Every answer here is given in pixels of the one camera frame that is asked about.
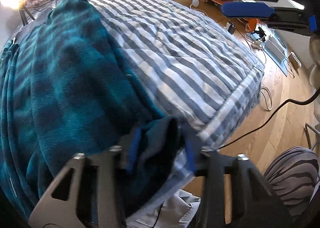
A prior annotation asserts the teal fleece jacket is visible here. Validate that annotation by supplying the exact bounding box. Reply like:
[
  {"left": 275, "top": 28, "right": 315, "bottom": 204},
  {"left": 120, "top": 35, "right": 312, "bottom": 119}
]
[{"left": 1, "top": 0, "right": 183, "bottom": 218}]

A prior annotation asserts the white power strip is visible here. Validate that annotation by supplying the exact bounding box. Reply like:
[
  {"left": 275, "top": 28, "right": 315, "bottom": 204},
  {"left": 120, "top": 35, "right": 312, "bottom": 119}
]
[{"left": 246, "top": 30, "right": 266, "bottom": 46}]

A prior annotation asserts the zebra striped trouser leg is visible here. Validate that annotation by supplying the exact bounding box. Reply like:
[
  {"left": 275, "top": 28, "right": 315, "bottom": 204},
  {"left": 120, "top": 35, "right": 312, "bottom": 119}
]
[{"left": 264, "top": 146, "right": 319, "bottom": 220}]

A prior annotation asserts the white round device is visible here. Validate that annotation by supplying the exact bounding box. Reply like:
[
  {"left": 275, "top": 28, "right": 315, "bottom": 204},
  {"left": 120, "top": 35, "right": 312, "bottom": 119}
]
[{"left": 190, "top": 0, "right": 200, "bottom": 9}]

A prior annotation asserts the blue white striped quilt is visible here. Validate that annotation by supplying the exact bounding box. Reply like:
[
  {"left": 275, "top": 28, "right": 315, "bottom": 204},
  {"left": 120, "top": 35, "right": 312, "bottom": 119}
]
[{"left": 88, "top": 0, "right": 265, "bottom": 149}]

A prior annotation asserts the black light tripod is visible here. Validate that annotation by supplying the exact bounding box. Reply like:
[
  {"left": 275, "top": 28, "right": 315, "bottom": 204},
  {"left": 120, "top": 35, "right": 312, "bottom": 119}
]
[{"left": 18, "top": 5, "right": 35, "bottom": 26}]

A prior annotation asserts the black cable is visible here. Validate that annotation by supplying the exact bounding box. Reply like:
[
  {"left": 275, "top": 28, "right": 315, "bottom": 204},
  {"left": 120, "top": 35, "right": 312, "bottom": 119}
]
[{"left": 220, "top": 90, "right": 320, "bottom": 150}]

